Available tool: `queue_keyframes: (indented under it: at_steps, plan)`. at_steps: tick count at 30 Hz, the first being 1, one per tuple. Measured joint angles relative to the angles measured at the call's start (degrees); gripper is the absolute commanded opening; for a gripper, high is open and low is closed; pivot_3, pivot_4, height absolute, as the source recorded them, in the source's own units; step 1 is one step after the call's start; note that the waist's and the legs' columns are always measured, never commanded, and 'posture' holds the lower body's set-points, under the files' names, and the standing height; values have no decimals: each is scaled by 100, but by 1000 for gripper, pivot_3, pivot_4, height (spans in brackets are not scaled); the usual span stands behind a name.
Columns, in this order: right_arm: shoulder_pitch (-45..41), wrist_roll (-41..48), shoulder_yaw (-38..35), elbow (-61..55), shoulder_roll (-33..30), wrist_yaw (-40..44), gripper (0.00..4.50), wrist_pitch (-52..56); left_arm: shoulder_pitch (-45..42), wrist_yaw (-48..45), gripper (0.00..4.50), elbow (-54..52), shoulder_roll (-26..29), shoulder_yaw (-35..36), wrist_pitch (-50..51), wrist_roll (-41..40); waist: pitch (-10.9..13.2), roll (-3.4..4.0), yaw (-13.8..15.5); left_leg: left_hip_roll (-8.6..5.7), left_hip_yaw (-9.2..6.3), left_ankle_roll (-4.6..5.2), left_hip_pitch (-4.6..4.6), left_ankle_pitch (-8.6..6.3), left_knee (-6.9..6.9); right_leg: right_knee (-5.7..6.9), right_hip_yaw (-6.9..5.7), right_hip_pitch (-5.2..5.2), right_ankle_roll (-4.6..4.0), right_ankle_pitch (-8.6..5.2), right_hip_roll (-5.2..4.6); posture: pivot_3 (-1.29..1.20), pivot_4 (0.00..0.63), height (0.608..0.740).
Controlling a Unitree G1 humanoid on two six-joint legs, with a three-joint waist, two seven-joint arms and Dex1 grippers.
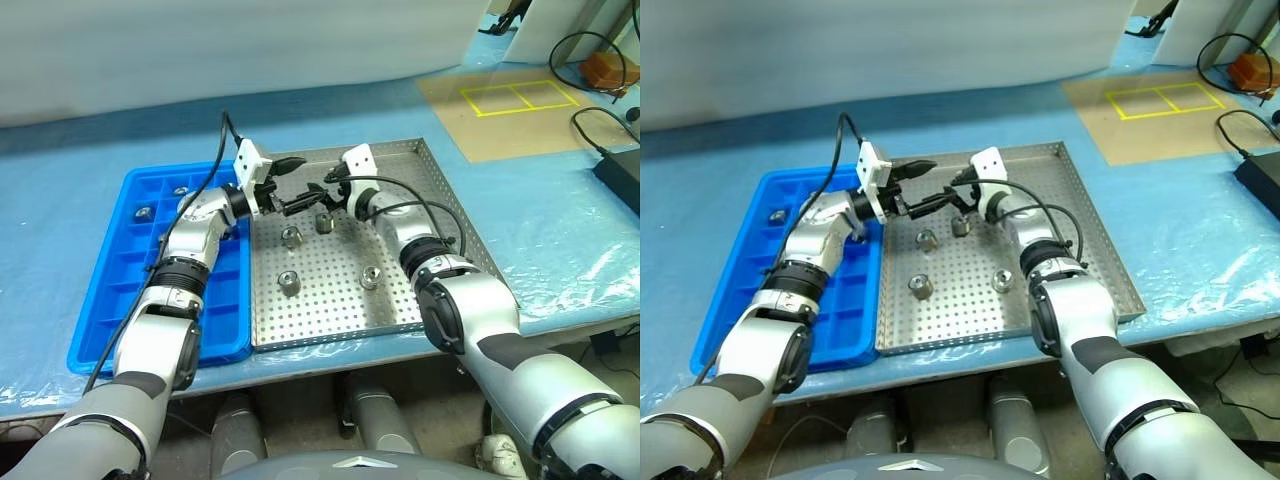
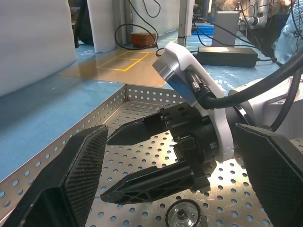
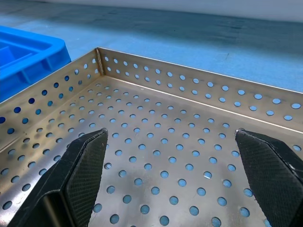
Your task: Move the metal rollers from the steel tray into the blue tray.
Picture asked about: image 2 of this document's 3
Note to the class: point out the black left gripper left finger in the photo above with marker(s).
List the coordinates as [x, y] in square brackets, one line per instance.
[78, 170]

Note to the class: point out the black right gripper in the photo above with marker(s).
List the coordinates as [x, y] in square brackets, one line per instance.
[194, 142]

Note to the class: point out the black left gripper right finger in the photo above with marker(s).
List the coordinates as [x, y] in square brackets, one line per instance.
[272, 170]

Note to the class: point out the grey metal box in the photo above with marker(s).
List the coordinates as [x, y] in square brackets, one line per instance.
[225, 28]

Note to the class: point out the perforated metal tray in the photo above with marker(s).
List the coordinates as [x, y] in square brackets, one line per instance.
[132, 165]

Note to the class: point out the metal nut on tray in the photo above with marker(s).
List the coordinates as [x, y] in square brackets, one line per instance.
[182, 212]

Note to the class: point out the brown mat with yellow tape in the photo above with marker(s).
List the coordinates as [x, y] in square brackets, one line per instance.
[106, 75]

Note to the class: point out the black power adapter brick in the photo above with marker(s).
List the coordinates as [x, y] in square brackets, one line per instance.
[227, 58]

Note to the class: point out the light blue garment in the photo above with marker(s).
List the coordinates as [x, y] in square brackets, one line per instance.
[288, 45]

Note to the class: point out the large white foam board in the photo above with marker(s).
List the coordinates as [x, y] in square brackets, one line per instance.
[30, 42]

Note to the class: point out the small white foam panel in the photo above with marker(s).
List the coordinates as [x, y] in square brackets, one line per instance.
[101, 23]

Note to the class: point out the grey metal stand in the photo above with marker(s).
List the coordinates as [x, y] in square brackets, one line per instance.
[185, 19]

